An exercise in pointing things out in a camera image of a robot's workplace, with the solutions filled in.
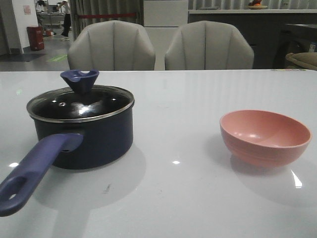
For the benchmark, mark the grey upholstered chair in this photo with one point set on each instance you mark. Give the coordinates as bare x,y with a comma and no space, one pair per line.
112,46
208,45

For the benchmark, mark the left grey upholstered chair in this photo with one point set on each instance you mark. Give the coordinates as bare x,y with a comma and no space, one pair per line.
112,46

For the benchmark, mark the glass lid with blue knob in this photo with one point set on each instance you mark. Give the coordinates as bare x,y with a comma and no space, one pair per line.
81,101

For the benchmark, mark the white cabinet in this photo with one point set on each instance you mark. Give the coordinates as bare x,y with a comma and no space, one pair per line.
161,19

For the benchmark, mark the pink bowl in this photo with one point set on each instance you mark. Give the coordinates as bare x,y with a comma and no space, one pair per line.
264,139

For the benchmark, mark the red barrier belt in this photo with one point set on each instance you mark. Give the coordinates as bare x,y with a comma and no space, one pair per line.
99,16

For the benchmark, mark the dark blue saucepan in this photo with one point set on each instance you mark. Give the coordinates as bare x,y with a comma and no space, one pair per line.
74,146

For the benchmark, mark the dark counter unit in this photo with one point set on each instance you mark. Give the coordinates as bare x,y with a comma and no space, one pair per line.
270,32

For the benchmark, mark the person in background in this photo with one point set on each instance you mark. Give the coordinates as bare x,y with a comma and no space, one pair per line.
67,19

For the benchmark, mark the fruit plate on counter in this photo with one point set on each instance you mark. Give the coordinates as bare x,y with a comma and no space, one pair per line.
256,5

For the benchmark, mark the right grey upholstered chair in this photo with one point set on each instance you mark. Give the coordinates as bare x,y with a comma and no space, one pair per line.
208,45

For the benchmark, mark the beige cushion seat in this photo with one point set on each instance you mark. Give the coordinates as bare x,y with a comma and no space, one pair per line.
303,60

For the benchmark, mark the red box on floor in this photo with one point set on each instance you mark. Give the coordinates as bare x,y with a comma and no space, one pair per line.
35,36

